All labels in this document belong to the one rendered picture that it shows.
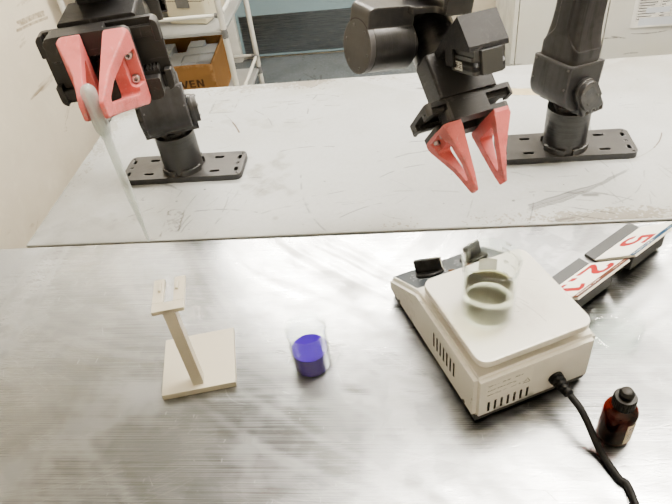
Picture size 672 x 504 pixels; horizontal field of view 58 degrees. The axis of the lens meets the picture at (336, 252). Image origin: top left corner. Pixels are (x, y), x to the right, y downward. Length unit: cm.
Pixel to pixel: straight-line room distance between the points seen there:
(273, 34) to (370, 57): 301
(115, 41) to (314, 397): 39
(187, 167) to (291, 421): 50
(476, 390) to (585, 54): 49
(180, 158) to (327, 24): 268
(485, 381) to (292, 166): 53
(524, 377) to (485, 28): 33
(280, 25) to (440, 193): 282
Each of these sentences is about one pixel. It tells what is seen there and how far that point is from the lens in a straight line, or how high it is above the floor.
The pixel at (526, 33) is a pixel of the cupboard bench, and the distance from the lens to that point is 307.
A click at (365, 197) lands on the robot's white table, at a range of 89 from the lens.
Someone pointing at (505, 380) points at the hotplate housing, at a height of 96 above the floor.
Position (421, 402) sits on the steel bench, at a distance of 64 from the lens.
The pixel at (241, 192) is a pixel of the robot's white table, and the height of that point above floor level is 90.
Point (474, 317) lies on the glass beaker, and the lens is 57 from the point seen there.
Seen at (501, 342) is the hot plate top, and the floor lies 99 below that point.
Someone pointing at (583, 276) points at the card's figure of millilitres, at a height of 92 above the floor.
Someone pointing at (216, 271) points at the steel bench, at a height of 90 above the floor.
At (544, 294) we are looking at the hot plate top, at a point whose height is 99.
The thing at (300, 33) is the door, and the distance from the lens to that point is 363.
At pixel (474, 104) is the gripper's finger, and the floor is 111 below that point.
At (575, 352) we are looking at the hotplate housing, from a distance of 62.
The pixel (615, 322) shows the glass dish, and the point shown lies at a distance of 73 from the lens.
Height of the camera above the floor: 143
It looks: 41 degrees down
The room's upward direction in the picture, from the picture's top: 8 degrees counter-clockwise
